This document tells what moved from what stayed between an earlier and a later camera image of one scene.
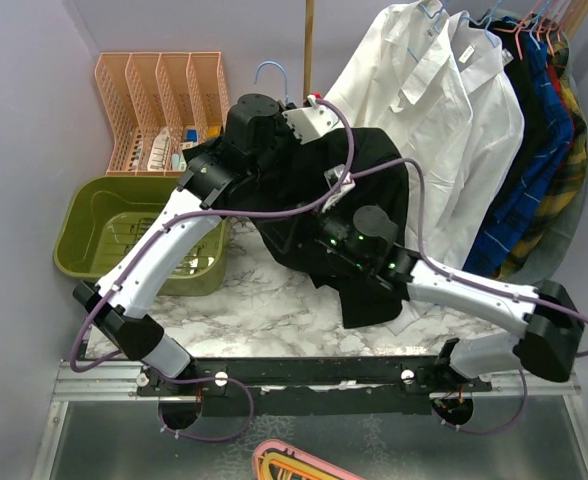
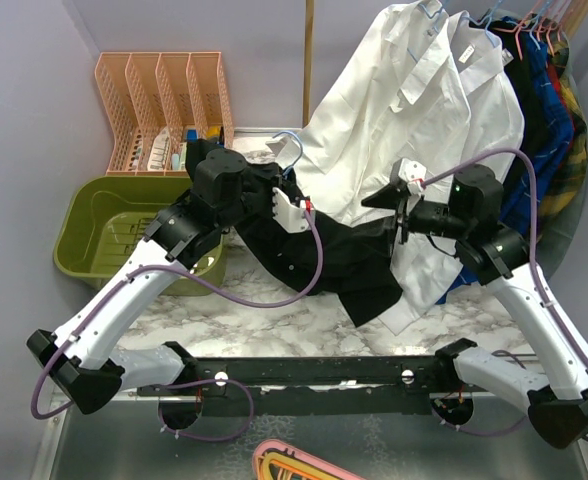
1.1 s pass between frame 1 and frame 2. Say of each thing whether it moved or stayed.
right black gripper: moved
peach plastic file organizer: stayed
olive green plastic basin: stayed
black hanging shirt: stayed
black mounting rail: stayed
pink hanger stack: stayed
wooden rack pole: stayed
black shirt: moved
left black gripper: moved
